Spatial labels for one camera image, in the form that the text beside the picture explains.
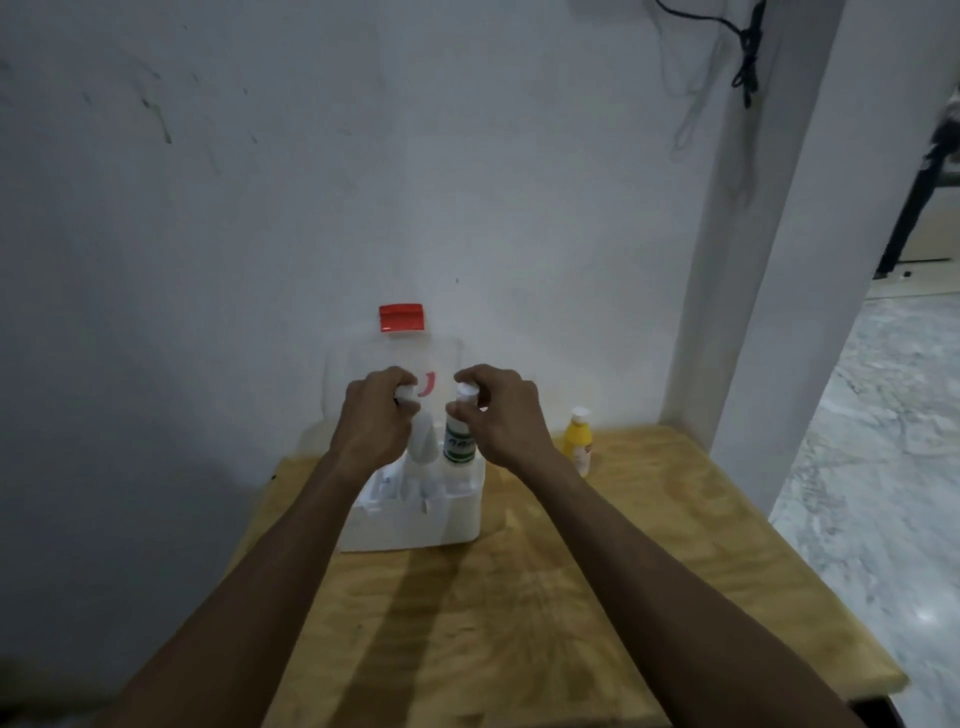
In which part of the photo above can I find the person's right hand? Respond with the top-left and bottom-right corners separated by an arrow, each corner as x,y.
447,364 -> 560,474

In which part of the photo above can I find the white bottle with green label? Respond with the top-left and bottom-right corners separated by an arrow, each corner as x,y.
441,381 -> 479,489

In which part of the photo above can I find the small yellow bottle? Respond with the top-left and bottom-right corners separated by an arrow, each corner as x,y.
561,407 -> 595,479

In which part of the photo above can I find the white foam box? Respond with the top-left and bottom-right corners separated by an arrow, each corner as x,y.
336,459 -> 486,555

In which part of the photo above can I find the black stand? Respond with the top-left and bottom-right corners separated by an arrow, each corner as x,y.
876,105 -> 960,280

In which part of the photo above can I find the person's left forearm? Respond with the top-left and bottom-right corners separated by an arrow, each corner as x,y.
93,452 -> 376,728

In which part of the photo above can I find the person's right forearm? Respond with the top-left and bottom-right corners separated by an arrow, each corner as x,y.
517,448 -> 867,728

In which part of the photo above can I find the plain white plastic bottle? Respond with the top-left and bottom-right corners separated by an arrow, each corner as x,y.
394,384 -> 439,502

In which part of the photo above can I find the clear jug with red cap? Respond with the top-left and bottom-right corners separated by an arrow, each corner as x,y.
323,303 -> 465,421

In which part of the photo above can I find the person's left hand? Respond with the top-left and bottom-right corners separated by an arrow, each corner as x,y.
330,366 -> 423,477

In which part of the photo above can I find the black hanging cable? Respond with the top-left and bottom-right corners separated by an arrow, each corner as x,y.
654,0 -> 769,111

